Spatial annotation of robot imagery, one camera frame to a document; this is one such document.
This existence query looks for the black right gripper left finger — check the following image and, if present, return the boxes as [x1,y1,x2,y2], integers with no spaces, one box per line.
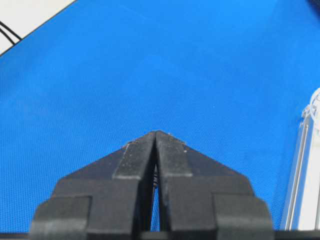
[29,131,156,240]

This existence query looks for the aluminium extrusion frame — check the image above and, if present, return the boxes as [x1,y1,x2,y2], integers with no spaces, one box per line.
[279,87,320,232]

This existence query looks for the black thin background cables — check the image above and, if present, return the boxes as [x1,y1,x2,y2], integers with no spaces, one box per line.
[0,21,23,46]

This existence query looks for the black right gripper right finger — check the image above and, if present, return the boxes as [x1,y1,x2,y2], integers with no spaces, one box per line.
[155,131,275,240]

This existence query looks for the white zip tie loop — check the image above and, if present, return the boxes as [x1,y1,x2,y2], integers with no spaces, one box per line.
[301,88,320,122]

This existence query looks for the blue cloth mat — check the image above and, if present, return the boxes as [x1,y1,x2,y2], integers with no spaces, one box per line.
[0,0,320,233]

